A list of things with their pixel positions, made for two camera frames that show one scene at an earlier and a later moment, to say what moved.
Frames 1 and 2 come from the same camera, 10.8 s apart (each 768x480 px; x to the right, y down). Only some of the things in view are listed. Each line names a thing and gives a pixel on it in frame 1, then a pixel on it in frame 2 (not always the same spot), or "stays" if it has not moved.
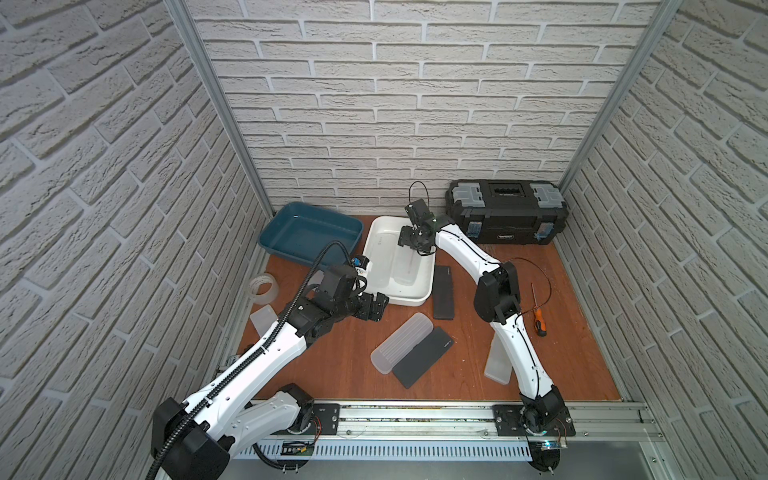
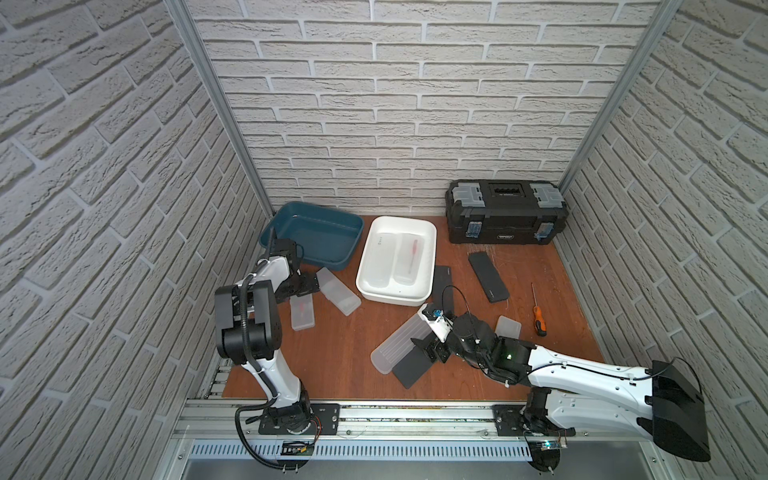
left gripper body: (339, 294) -> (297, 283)
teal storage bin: (301, 231) stays
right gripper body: (412, 236) -> (450, 348)
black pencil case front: (422, 357) stays
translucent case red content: (406, 265) stays
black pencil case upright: (444, 296) stays
